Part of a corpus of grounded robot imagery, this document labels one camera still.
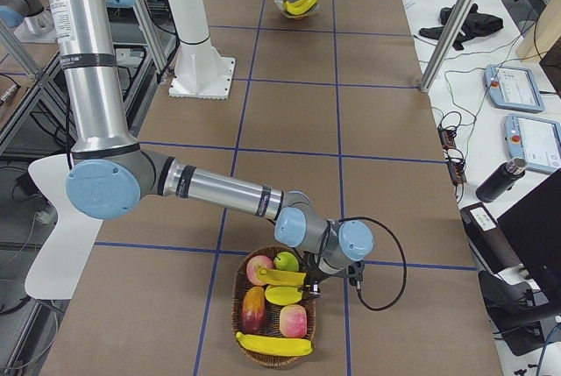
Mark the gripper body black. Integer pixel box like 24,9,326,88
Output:
303,252,331,289

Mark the yellow banana bottom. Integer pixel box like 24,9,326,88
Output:
235,331,314,357

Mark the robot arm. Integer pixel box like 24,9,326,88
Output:
48,0,374,295

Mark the wicker basket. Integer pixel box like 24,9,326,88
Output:
231,246,316,367

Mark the grey square plate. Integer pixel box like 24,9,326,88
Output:
273,0,320,19

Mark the yellow lemon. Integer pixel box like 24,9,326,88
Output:
265,285,302,306

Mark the pink apple lower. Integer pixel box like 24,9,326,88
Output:
279,304,308,338

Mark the pink apple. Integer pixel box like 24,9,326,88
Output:
245,255,274,286
279,304,308,338

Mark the green pear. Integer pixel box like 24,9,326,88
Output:
273,252,300,273

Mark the red yellow mango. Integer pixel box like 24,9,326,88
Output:
242,286,266,334

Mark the pink apple upper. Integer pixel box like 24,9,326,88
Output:
245,255,274,286

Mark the black cloth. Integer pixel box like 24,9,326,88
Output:
419,4,503,51

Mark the white pillar base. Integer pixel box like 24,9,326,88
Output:
168,0,236,100

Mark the black box device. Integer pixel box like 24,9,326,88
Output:
459,202,522,273

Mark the teach pendant far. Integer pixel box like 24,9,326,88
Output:
484,65,544,113

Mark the teach pendant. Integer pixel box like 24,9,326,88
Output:
484,65,544,113
504,114,560,174

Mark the black bottle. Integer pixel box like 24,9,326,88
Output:
475,157,527,203

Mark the black monitor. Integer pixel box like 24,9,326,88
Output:
499,171,560,290

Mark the teach pendant near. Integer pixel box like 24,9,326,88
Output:
504,114,560,174

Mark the white chair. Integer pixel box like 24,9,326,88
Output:
25,154,103,300

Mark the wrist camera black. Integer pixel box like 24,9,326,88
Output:
347,261,365,291

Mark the black camera cable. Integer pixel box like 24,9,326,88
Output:
337,216,407,311

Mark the aluminium frame post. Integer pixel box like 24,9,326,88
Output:
419,0,474,93

